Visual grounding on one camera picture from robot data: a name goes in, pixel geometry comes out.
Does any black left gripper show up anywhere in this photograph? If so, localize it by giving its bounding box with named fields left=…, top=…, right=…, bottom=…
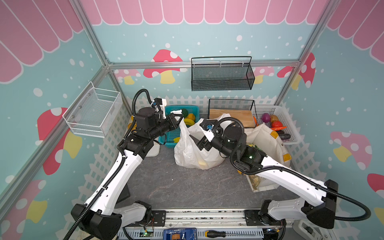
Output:
left=149, top=112, right=184, bottom=139

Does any white canvas tote bag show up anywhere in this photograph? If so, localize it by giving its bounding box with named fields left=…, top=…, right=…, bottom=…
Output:
left=242, top=122, right=292, bottom=193

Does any white plastic grocery bag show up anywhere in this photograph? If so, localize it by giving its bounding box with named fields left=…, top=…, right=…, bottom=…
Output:
left=174, top=114, right=245, bottom=170

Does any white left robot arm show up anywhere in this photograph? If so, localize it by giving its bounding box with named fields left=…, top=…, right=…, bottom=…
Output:
left=64, top=99, right=184, bottom=240

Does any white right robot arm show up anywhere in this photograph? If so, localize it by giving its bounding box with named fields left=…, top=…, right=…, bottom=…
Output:
left=193, top=117, right=371, bottom=229

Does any teal plastic fruit basket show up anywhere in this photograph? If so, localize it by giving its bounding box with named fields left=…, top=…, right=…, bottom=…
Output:
left=158, top=105, right=200, bottom=148

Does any white bread tray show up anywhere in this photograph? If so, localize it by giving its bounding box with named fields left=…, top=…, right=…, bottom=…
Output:
left=146, top=143, right=160, bottom=158

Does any black mesh wooden shelf rack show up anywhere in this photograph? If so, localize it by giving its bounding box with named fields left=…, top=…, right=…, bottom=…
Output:
left=208, top=99, right=257, bottom=128

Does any green avocado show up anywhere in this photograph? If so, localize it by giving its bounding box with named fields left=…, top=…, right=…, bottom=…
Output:
left=181, top=108, right=189, bottom=118

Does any purple onion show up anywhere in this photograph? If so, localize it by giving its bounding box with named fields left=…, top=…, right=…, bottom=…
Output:
left=261, top=113, right=271, bottom=123

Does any white plastic vegetable basket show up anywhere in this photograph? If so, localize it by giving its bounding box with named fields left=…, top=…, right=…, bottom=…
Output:
left=252, top=105, right=301, bottom=145

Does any red pepper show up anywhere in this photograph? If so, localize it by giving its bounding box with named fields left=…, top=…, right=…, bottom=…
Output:
left=271, top=121, right=283, bottom=128

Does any orange carrot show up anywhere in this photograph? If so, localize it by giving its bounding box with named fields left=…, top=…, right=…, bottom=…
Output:
left=271, top=126, right=287, bottom=131

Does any brown potato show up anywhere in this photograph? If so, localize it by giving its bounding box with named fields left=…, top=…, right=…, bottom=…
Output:
left=270, top=115, right=279, bottom=123

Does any dark eggplant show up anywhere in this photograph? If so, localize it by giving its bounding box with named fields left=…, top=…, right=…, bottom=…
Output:
left=279, top=134, right=291, bottom=141

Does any black orange screwdriver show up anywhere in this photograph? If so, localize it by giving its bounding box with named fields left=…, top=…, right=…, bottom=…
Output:
left=204, top=230, right=256, bottom=239

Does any white wall wire basket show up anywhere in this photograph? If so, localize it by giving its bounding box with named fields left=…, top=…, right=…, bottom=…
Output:
left=63, top=82, right=123, bottom=138

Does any black wall mesh basket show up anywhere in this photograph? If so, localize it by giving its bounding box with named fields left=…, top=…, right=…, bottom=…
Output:
left=191, top=56, right=256, bottom=92

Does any blue box on rail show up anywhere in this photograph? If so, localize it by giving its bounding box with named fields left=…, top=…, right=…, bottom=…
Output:
left=163, top=228, right=198, bottom=240

